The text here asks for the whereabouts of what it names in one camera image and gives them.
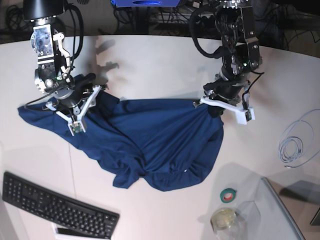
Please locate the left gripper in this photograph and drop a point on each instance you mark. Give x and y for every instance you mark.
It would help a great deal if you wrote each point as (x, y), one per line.
(225, 91)

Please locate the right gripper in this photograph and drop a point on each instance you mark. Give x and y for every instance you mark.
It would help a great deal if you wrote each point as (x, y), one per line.
(67, 98)

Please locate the dark blue t-shirt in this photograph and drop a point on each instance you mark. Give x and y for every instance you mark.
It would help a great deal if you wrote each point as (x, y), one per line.
(168, 142)

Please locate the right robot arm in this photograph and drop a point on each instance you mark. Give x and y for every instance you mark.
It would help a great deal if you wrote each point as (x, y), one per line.
(52, 76)

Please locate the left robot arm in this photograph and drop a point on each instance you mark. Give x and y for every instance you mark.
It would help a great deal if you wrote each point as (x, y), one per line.
(240, 54)

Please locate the green tape roll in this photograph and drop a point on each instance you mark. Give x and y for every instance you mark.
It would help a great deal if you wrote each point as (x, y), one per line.
(228, 195)

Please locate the blue box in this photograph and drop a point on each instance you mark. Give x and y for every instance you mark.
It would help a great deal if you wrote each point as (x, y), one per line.
(145, 3)

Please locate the clear glass jar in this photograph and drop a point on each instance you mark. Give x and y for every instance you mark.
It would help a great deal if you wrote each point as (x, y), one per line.
(226, 224)

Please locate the black computer keyboard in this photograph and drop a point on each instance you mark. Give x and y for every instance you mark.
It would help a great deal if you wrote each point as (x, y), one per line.
(75, 217)

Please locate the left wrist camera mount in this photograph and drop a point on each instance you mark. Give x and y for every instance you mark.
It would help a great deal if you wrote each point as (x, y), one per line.
(243, 111)

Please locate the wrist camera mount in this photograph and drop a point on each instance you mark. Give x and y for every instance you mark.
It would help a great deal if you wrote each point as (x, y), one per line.
(75, 118)
(243, 111)

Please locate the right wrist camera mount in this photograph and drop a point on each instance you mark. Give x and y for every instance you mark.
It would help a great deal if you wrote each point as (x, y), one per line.
(75, 118)

